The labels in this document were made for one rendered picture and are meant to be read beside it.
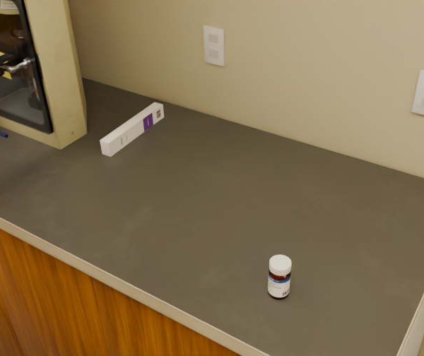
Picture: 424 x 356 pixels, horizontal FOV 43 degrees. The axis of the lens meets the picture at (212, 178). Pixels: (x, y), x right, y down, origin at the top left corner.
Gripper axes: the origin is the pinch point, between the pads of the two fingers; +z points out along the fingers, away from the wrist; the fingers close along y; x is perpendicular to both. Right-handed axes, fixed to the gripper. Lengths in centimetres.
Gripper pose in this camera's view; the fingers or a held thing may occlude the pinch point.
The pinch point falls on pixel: (0, 64)
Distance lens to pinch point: 155.2
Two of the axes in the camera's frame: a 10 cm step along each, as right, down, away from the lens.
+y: -0.3, -8.2, -5.8
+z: 5.5, -4.9, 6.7
